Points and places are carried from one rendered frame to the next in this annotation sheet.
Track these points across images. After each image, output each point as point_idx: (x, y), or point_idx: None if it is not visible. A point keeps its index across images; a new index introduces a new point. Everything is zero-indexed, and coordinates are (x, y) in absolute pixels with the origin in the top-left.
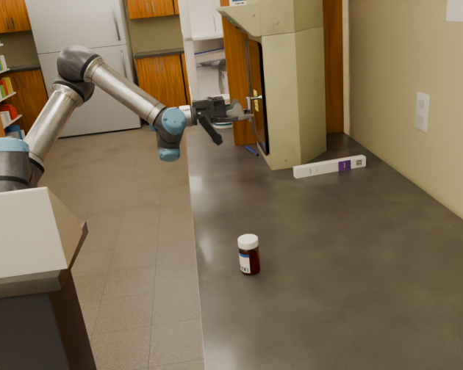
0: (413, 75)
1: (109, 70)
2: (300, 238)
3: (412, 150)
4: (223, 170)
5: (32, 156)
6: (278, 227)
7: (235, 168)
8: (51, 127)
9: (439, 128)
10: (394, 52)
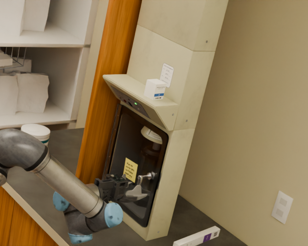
0: (275, 176)
1: (58, 164)
2: None
3: (262, 230)
4: (100, 240)
5: None
6: None
7: (109, 237)
8: None
9: (299, 225)
10: (253, 148)
